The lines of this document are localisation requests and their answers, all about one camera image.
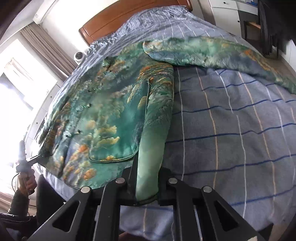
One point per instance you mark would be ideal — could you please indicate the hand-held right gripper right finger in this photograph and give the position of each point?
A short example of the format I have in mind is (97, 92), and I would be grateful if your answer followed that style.
(164, 185)

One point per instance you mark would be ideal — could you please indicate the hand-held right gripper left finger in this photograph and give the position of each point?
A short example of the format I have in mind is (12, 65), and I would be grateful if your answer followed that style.
(129, 185)

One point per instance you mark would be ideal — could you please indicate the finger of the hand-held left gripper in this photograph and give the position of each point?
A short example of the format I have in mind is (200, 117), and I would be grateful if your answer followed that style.
(35, 159)

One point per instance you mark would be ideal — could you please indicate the green printed satin jacket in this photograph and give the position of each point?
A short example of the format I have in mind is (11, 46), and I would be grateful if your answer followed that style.
(104, 115)

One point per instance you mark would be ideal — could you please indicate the person's left forearm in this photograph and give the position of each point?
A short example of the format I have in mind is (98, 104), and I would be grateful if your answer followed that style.
(18, 204)

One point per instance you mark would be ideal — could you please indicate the person's left hand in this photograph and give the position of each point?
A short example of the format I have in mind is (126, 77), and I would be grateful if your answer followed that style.
(29, 184)

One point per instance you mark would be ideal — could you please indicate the white low cabinet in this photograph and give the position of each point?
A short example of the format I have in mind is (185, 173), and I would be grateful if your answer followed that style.
(41, 120)

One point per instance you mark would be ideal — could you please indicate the person's legs in dark pants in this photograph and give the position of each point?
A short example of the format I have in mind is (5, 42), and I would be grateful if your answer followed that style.
(49, 201)

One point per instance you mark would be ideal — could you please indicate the bright window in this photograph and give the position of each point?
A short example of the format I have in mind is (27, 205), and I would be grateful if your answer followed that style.
(16, 97)

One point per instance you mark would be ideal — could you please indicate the blue plaid bed quilt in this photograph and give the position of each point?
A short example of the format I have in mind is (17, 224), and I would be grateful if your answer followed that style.
(231, 139)

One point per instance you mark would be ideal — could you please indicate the white round desk fan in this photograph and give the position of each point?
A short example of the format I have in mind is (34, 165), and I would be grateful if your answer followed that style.
(79, 56)

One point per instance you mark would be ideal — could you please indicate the beige curtain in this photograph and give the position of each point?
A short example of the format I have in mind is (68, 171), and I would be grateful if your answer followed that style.
(48, 48)

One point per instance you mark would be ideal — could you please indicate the wooden bed headboard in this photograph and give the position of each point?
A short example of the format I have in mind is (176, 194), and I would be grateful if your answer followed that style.
(111, 20)

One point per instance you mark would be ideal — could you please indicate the white tall cabinet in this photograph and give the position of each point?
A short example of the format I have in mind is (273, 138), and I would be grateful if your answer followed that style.
(227, 16)

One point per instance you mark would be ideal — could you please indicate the black chair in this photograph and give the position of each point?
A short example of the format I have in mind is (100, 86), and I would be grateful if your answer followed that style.
(275, 27)

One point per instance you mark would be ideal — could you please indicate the white wall air conditioner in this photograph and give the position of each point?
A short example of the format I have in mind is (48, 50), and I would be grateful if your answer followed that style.
(39, 17)

